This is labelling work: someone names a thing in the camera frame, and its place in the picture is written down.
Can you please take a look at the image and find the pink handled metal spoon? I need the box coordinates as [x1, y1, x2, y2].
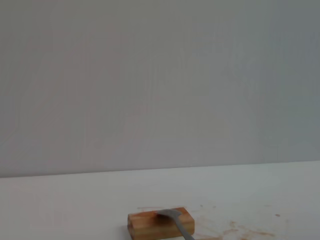
[156, 208, 197, 240]

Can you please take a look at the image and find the orange stained wooden block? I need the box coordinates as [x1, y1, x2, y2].
[127, 206, 195, 240]

